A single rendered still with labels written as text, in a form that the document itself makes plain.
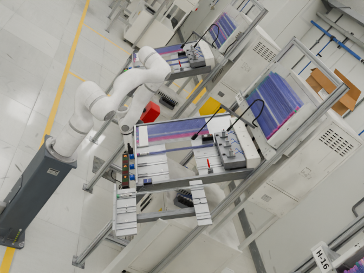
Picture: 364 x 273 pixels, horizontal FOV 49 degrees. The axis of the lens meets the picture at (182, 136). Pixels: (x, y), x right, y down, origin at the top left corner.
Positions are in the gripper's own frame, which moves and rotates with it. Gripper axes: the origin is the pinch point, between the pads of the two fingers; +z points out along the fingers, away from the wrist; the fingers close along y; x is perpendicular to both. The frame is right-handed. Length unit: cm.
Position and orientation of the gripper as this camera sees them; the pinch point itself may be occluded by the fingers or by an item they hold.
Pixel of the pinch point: (130, 150)
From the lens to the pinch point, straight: 260.5
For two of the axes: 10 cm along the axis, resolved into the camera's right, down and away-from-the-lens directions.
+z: 0.8, 8.3, 5.5
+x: 9.9, -1.3, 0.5
